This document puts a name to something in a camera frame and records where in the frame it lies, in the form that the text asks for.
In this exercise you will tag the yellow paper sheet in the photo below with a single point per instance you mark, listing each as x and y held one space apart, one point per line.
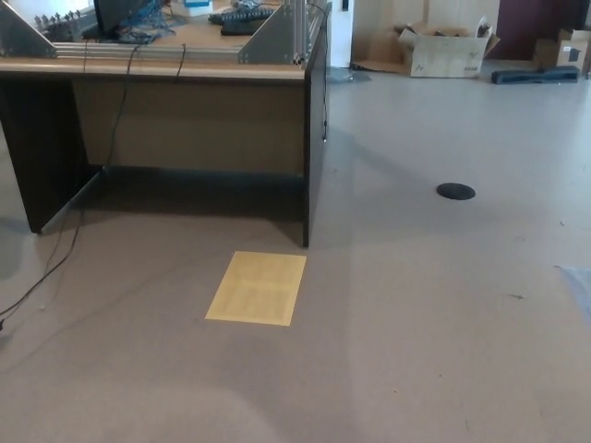
256 288

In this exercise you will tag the black monitor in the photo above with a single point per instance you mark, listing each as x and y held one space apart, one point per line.
107 14

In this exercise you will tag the flat cardboard sheet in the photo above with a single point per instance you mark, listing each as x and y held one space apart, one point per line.
379 53

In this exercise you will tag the clear plastic sheet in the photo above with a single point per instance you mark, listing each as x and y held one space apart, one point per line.
579 286

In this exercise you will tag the black round floor cover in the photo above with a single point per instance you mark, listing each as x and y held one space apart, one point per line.
455 191

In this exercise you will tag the small cardboard box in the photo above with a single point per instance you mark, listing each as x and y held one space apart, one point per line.
563 51

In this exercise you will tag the wooden desk with dark panels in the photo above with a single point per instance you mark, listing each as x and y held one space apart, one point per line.
184 120

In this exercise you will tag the large open cardboard box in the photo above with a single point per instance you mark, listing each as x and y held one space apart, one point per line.
445 55

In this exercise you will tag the crumpled clear plastic bag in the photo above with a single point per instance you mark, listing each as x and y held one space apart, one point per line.
347 75

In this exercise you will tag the black keyboard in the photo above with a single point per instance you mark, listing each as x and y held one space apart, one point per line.
240 16
239 28

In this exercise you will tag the dark maroon door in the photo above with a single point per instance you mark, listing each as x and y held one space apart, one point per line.
531 27

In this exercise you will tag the aluminium profile frame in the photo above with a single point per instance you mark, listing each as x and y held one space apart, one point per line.
263 44

